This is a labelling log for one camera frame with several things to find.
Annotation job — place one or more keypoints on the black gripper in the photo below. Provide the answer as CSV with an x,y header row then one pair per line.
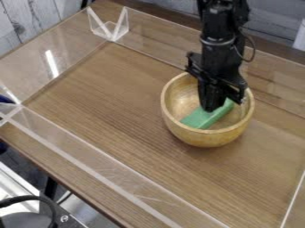
x,y
216,69

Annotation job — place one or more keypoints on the green rectangular block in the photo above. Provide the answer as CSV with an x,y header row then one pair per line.
x,y
201,119

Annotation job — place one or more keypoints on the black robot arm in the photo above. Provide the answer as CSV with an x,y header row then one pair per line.
x,y
224,17

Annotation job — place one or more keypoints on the brown wooden bowl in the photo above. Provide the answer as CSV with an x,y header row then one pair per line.
x,y
180,100

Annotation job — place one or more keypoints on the clear acrylic barrier wall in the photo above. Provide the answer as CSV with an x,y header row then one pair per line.
x,y
100,93

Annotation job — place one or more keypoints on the black metal base plate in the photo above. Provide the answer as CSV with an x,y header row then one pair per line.
x,y
65,218

